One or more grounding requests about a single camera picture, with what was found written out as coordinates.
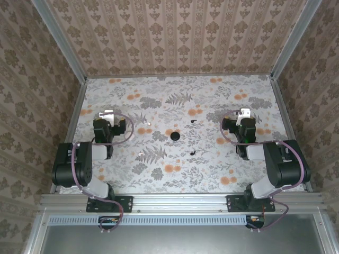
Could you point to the grey metal sheet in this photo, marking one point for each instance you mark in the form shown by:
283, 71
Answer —
185, 240

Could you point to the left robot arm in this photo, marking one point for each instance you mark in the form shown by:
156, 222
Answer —
79, 164

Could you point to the aluminium frame post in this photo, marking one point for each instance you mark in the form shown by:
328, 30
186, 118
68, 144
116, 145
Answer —
294, 39
61, 39

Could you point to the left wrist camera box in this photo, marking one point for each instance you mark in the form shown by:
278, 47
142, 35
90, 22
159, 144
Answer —
106, 115

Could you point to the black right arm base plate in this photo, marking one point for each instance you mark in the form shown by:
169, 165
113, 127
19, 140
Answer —
235, 203

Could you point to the thin aluminium table rail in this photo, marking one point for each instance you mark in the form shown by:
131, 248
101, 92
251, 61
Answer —
180, 76

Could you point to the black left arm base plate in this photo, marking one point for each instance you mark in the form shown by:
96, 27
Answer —
124, 203

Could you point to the aluminium lower frame rail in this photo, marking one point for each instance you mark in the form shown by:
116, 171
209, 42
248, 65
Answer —
324, 232
37, 232

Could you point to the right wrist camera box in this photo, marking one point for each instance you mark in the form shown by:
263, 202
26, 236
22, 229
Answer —
245, 113

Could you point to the aluminium table side rail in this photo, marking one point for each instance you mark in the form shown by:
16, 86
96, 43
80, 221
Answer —
75, 116
284, 111

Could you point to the black earbud charging case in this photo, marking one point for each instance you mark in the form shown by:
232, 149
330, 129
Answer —
175, 135

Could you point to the aluminium mounting rail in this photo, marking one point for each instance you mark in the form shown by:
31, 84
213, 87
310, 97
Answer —
180, 202

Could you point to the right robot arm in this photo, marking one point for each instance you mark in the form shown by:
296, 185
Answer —
286, 166

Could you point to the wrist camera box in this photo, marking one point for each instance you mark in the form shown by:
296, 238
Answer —
245, 113
106, 115

